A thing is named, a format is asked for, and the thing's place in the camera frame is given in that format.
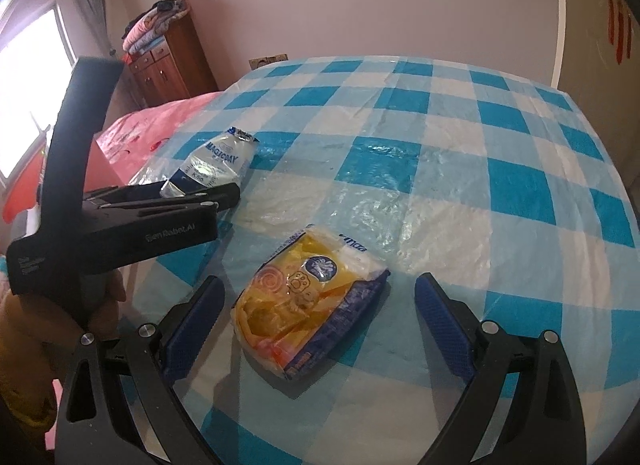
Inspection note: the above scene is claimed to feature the white blue drink bottle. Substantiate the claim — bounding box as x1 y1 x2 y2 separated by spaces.
160 127 259 198

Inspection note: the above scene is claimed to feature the yellow snack packet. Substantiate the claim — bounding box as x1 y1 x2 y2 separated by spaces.
231 224 390 381

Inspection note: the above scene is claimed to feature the left hand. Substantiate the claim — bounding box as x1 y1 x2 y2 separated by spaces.
1 270 126 349

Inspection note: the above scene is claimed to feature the pink heart bedspread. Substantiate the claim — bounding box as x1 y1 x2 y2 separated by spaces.
1 92 218 223

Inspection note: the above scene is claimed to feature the brown wooden cabinet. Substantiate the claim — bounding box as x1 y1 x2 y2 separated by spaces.
128 15 218 107

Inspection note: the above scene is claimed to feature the window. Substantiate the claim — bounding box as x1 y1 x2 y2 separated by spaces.
1 6 75 180

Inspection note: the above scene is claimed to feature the folded blanket pile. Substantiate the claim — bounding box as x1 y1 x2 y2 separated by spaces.
122 0 190 55

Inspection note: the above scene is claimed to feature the blue checkered tablecloth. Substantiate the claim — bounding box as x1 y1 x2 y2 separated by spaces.
124 56 639 464

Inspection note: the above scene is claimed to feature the white door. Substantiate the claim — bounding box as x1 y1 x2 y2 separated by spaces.
553 0 639 164

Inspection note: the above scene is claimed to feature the red door ornament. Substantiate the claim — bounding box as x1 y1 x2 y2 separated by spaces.
608 0 634 65

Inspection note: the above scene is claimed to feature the wall socket strip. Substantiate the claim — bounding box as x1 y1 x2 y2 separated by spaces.
248 53 288 70

